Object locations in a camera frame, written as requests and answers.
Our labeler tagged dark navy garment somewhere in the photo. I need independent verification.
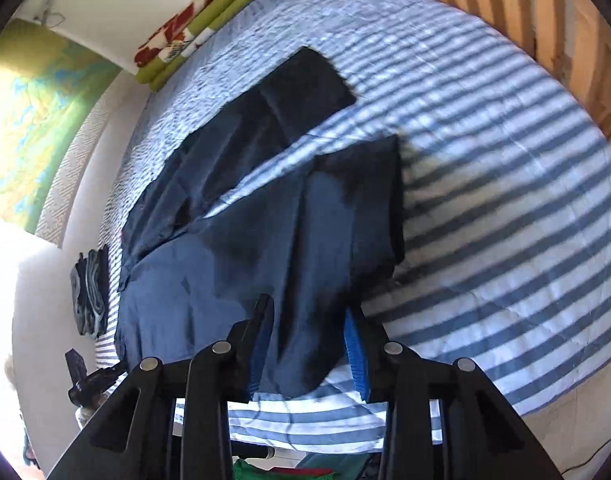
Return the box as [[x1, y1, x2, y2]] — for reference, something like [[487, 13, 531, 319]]
[[114, 48, 404, 398]]

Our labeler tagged folded clothes stack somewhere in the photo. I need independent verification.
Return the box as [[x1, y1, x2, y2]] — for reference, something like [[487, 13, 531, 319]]
[[70, 245, 109, 339]]

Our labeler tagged blue white striped quilt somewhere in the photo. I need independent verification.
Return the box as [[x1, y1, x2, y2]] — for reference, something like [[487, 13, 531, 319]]
[[94, 0, 611, 456]]

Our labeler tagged green floral folded blanket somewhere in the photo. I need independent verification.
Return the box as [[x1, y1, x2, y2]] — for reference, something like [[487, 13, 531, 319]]
[[134, 0, 252, 92]]

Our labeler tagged green landscape wall scroll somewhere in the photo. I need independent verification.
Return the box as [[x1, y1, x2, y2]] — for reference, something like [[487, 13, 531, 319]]
[[0, 20, 130, 245]]

